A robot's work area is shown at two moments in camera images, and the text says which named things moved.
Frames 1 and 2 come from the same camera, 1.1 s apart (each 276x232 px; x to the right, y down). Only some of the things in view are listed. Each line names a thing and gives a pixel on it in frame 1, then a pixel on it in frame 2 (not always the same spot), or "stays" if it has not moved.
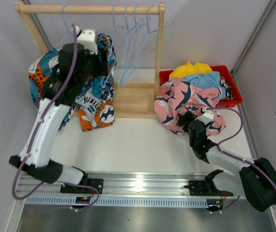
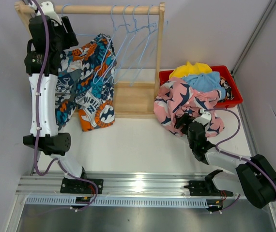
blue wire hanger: x=129 y=31 -> x=121 y=43
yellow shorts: x=181 y=71 stays
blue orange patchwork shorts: x=96 y=107 stays
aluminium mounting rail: x=126 y=185 stays
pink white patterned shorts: x=176 y=96 stays
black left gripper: x=100 y=67 -> x=70 y=40
